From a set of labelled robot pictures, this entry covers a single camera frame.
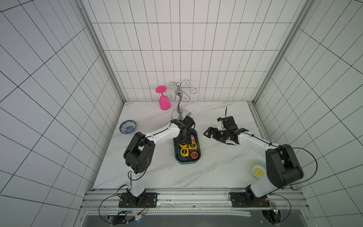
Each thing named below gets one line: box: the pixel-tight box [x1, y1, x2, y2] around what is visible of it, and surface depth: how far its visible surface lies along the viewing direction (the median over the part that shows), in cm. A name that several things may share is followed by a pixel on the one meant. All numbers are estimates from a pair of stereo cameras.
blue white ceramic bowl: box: [119, 119, 137, 135], surface depth 103 cm
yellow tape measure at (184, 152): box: [180, 147, 189, 158], surface depth 90 cm
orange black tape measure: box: [190, 151, 199, 160], surface depth 87 cm
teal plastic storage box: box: [174, 128, 202, 165], surface depth 89 cm
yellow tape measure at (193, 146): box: [188, 141, 198, 150], surface depth 92 cm
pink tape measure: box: [190, 134, 197, 144], surface depth 97 cm
